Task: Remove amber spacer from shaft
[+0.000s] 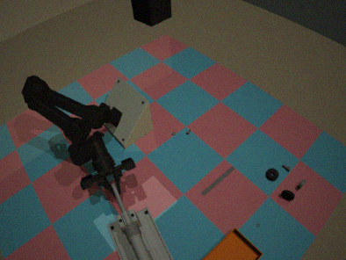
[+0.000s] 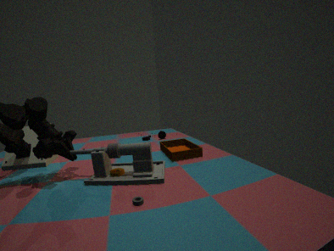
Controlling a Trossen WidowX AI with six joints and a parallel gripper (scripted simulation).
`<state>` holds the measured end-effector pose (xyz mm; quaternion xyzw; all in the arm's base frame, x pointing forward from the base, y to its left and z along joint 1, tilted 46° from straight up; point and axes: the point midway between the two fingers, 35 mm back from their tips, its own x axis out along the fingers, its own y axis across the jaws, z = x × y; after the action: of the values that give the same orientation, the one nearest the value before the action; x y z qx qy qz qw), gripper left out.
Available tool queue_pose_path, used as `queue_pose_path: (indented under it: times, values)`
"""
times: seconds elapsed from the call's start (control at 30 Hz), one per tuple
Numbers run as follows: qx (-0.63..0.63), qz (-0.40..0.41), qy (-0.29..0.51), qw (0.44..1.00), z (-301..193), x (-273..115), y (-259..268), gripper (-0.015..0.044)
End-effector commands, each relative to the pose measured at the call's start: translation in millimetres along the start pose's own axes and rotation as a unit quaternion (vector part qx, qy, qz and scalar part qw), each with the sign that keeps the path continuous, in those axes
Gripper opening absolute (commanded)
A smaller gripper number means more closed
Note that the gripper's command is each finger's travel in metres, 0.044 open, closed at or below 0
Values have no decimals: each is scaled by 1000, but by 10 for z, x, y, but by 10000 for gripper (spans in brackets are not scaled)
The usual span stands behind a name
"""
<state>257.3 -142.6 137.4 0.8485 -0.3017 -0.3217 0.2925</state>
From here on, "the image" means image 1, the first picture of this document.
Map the brown open tray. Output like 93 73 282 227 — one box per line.
202 228 263 260

